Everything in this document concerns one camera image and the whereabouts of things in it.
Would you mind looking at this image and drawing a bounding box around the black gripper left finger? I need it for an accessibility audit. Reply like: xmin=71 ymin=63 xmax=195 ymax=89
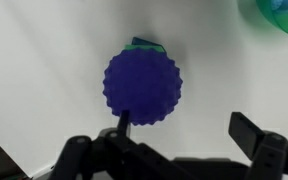
xmin=48 ymin=111 xmax=171 ymax=180

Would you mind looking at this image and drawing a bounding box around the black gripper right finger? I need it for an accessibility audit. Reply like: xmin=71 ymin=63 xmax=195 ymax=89
xmin=228 ymin=112 xmax=288 ymax=180

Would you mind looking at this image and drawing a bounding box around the purple bumpy ball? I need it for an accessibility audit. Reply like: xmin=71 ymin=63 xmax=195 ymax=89
xmin=103 ymin=48 xmax=183 ymax=125

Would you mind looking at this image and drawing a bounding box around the dark green cube block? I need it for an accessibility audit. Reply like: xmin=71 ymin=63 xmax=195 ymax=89
xmin=124 ymin=45 xmax=165 ymax=53

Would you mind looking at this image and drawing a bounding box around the dark teal cube block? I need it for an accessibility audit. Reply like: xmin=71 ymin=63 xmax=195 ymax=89
xmin=131 ymin=37 xmax=162 ymax=46

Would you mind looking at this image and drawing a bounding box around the green plastic bowl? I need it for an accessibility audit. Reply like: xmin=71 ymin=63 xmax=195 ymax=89
xmin=255 ymin=0 xmax=288 ymax=34

